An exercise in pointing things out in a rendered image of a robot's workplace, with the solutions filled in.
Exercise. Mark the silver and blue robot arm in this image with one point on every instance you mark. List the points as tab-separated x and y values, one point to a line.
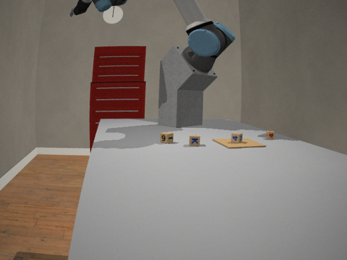
205	37

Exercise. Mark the tan wooden letter block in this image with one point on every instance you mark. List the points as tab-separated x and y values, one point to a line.
270	134
236	137
194	140
166	137

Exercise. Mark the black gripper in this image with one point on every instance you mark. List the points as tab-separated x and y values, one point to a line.
81	7

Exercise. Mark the tan flat mat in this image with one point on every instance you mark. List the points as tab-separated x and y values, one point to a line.
246	143

